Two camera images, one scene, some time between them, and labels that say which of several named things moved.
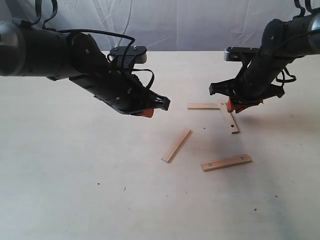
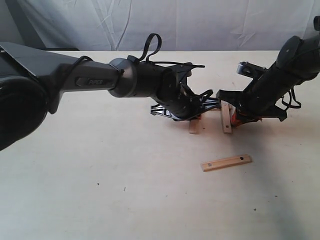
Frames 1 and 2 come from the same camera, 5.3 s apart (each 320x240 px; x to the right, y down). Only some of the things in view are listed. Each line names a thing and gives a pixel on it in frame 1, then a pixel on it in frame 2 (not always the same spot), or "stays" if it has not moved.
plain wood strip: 175,149 to 194,127
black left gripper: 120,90 to 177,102
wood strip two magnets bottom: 226,162 stays
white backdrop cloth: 164,25 stays
